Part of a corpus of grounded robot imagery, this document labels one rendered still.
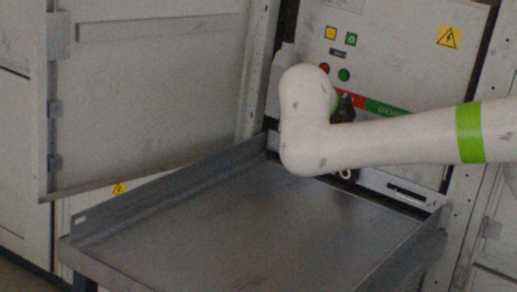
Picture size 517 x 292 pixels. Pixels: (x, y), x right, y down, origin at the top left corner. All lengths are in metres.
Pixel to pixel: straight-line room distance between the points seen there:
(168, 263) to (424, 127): 0.58
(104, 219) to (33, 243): 1.29
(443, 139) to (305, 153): 0.27
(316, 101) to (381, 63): 0.42
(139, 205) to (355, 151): 0.55
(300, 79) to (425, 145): 0.29
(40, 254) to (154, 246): 1.34
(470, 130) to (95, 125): 0.87
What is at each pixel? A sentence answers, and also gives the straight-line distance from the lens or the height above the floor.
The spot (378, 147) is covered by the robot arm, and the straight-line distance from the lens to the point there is 1.31.
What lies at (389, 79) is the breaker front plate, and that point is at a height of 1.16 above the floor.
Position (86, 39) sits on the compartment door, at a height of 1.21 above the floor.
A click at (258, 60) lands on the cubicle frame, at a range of 1.89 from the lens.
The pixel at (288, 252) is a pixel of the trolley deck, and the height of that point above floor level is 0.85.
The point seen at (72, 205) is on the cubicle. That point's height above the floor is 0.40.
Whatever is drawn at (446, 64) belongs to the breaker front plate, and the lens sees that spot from 1.70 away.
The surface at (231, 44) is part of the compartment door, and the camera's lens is 1.86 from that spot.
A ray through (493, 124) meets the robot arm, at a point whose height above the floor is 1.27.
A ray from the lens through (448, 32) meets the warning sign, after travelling 1.68.
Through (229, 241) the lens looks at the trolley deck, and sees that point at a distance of 1.53.
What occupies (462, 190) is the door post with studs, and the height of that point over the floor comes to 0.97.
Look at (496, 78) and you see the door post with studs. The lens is 1.62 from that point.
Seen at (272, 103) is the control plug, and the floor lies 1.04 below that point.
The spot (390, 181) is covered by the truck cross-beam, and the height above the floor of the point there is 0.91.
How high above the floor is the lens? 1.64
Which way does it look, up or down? 25 degrees down
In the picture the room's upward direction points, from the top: 10 degrees clockwise
